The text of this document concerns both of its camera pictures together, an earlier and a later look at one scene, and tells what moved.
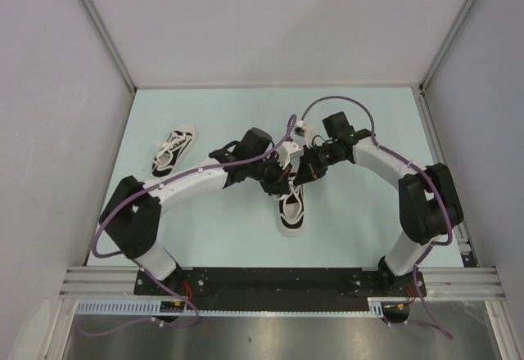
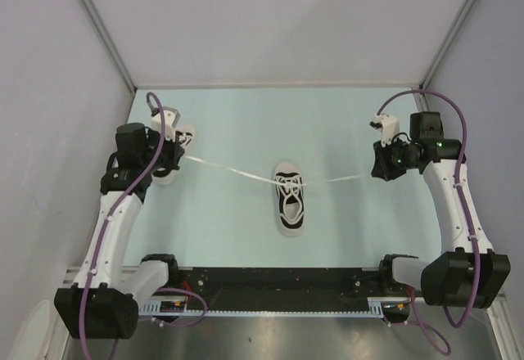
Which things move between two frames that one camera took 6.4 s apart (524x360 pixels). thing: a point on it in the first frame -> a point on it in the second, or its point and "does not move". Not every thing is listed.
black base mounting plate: x=282 y=288 does not move
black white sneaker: x=173 y=150 does not move
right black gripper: x=306 y=173 -> x=381 y=168
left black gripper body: x=268 y=170 -> x=168 y=156
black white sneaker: x=291 y=209 does not move
